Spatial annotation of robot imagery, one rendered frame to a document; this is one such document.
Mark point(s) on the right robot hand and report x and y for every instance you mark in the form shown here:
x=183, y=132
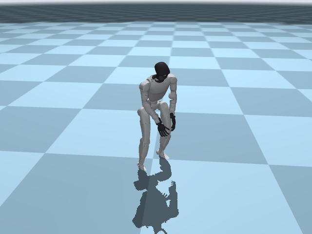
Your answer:
x=161, y=129

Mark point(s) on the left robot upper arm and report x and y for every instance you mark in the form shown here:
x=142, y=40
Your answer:
x=173, y=86

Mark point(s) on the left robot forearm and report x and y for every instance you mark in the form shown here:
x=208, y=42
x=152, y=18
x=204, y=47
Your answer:
x=172, y=107

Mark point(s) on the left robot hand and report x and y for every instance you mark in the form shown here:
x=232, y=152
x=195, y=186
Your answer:
x=173, y=121

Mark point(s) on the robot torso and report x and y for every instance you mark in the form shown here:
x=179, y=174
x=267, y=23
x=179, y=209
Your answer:
x=157, y=91

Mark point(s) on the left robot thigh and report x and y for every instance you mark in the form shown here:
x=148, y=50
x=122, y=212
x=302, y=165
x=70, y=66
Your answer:
x=164, y=113

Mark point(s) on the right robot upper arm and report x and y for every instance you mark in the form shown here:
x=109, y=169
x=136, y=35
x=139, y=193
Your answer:
x=144, y=87

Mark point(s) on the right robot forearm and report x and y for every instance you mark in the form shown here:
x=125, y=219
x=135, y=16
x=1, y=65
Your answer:
x=151, y=112

